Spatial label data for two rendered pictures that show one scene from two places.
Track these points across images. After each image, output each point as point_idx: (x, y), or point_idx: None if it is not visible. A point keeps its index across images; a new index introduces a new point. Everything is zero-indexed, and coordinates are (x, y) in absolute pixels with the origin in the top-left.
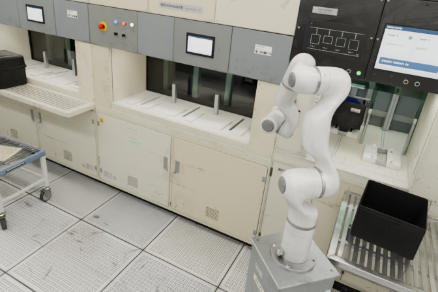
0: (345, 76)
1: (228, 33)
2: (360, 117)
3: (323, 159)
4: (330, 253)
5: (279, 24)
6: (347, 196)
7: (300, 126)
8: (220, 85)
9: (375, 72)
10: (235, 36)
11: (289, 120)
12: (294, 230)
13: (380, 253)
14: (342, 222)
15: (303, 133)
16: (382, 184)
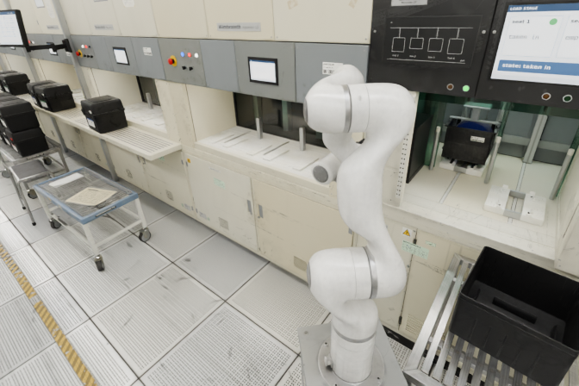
0: (400, 98)
1: (290, 52)
2: (485, 148)
3: (371, 239)
4: (409, 364)
5: (349, 30)
6: (457, 264)
7: (389, 165)
8: None
9: (493, 85)
10: (299, 55)
11: None
12: (339, 339)
13: (495, 372)
14: (440, 308)
15: (337, 196)
16: (507, 255)
